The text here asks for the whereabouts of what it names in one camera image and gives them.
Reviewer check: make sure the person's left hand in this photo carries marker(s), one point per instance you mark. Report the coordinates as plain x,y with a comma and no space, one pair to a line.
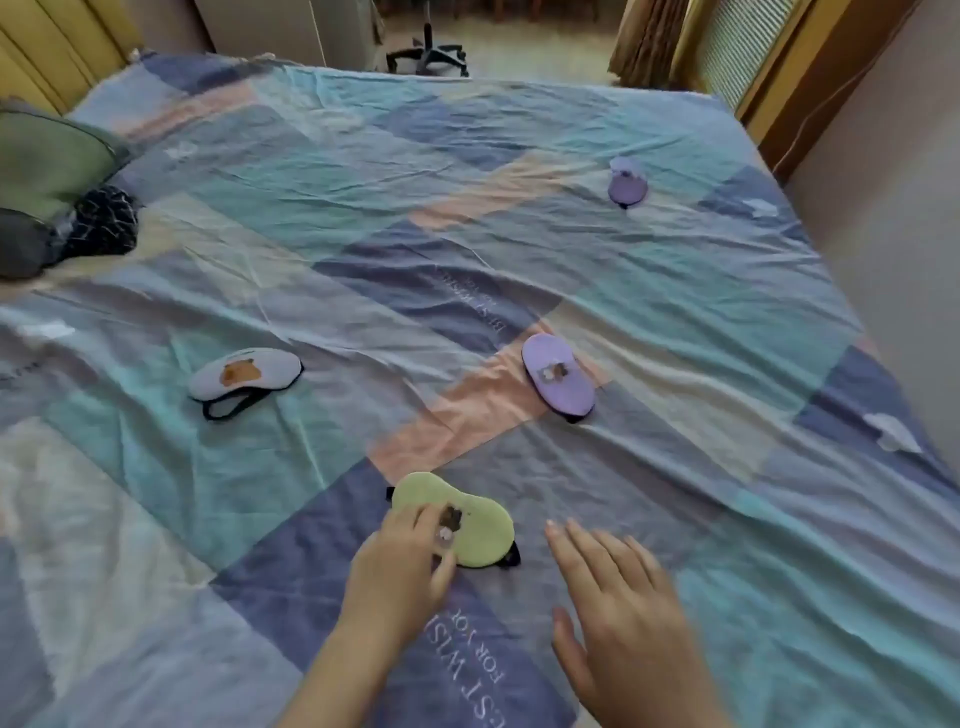
397,577

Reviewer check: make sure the person's right hand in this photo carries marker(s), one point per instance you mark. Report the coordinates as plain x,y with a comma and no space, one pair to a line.
630,637

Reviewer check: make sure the yellow-green sleep mask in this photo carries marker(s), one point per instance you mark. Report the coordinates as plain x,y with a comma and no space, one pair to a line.
484,529

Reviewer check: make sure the purple sleep mask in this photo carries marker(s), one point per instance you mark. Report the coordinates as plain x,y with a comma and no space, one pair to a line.
570,397
627,191

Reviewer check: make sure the white capybara sleep mask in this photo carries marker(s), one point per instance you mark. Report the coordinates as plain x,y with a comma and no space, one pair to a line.
266,367

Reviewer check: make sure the person's left forearm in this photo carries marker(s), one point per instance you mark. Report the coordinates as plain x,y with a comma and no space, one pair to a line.
337,690

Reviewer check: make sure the patchwork bed sheet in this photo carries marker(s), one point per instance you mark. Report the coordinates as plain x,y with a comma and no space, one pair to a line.
300,187

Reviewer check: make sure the yellow padded headboard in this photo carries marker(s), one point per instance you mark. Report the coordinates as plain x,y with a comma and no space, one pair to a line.
45,45

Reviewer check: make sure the dark checked cloth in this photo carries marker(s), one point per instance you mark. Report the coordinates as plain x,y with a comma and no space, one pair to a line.
105,221

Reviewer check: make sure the black office chair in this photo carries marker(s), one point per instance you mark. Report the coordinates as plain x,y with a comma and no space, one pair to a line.
429,54

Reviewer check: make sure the green grey pillow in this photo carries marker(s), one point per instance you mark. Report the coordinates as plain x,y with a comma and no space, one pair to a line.
45,165

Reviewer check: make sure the white desk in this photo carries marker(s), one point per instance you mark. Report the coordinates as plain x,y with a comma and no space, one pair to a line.
262,30

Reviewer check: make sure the brown patterned curtain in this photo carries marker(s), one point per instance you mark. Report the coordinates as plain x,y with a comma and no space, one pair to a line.
649,41

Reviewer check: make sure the wooden radiator cover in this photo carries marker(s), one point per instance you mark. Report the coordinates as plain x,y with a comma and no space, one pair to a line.
750,45

